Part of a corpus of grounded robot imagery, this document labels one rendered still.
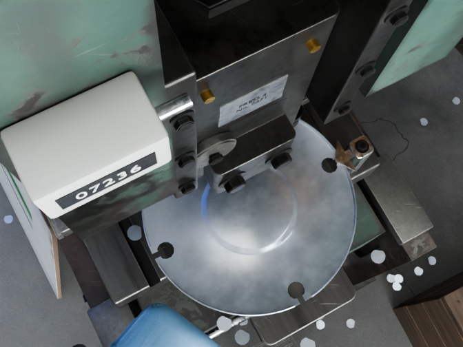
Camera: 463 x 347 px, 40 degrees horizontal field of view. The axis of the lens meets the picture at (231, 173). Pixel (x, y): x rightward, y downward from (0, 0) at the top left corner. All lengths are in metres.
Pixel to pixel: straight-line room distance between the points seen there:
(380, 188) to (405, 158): 0.74
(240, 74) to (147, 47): 0.23
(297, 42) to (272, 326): 0.43
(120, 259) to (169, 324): 0.49
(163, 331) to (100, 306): 0.55
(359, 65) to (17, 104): 0.33
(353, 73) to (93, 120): 0.31
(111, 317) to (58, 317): 0.68
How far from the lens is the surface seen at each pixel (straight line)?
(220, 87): 0.53
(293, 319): 0.85
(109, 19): 0.27
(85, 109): 0.31
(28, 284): 1.68
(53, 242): 1.14
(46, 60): 0.28
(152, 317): 0.45
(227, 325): 0.97
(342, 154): 0.89
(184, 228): 0.85
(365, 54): 0.53
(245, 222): 0.85
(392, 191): 1.05
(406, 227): 1.04
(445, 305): 1.38
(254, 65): 0.52
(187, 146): 0.50
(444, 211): 1.78
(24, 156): 0.31
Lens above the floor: 1.62
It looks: 74 degrees down
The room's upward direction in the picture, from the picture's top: 10 degrees clockwise
